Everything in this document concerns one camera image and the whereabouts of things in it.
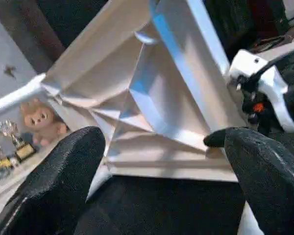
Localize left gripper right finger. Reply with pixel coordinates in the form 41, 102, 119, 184
222, 126, 294, 235

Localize white plastic table leg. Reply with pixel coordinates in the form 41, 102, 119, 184
0, 72, 47, 118

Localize grey brown curtain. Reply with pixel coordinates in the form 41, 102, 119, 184
0, 0, 67, 75

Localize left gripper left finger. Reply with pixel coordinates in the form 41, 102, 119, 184
0, 125, 106, 235

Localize white plastic table top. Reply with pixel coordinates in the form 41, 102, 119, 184
39, 0, 265, 235

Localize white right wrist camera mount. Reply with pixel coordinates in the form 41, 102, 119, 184
226, 48, 294, 134

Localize small yellow base trophy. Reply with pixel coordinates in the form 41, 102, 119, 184
0, 143, 15, 173

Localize brown plush monkey toy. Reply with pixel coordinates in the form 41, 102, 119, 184
19, 97, 71, 147

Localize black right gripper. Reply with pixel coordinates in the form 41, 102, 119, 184
202, 72, 273, 149

